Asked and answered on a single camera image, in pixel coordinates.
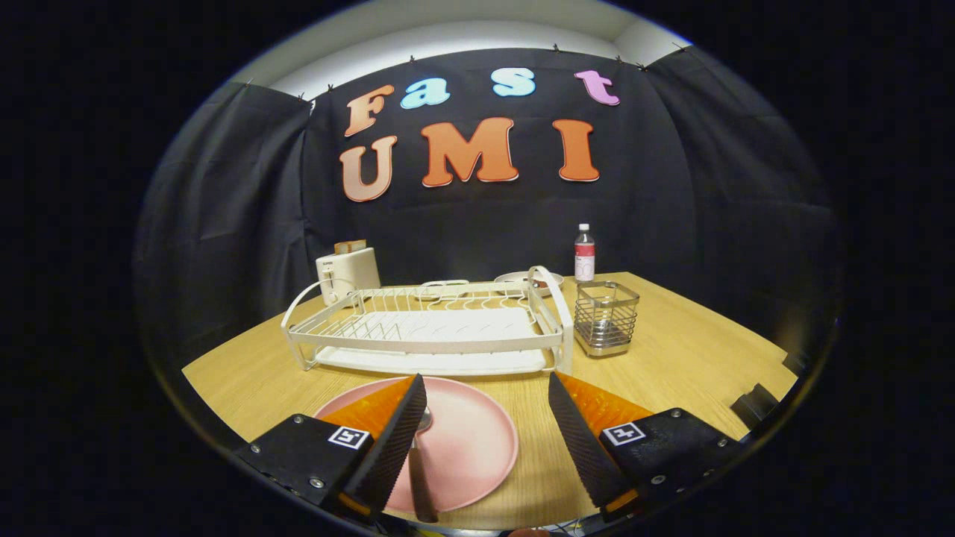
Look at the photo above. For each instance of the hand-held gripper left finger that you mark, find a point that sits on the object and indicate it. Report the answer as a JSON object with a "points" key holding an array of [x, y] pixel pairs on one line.
{"points": [[388, 447]]}

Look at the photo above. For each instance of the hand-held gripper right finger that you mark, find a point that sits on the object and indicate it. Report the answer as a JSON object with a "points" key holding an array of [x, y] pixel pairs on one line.
{"points": [[586, 447]]}

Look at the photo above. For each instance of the pink plate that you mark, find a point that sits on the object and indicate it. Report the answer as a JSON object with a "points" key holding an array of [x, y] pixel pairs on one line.
{"points": [[470, 440]]}

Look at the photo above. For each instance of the white divided dish with beans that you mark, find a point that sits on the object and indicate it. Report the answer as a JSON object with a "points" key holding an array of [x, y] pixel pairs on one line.
{"points": [[444, 283]]}

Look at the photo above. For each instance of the beige plate with meat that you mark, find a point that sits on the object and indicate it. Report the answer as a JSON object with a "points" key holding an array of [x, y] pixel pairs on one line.
{"points": [[515, 278]]}

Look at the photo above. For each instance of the white toaster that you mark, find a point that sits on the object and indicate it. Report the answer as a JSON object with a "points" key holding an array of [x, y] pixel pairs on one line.
{"points": [[351, 272]]}

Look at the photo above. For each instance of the clear bottle with red label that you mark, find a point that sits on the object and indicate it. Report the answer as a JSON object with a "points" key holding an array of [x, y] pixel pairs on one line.
{"points": [[584, 257]]}

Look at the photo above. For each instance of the black backdrop cloth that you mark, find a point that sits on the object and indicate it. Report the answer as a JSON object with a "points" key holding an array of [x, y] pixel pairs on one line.
{"points": [[485, 224]]}

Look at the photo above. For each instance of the black table bracket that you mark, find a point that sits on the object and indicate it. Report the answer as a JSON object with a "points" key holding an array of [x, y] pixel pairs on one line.
{"points": [[755, 406], [796, 363]]}

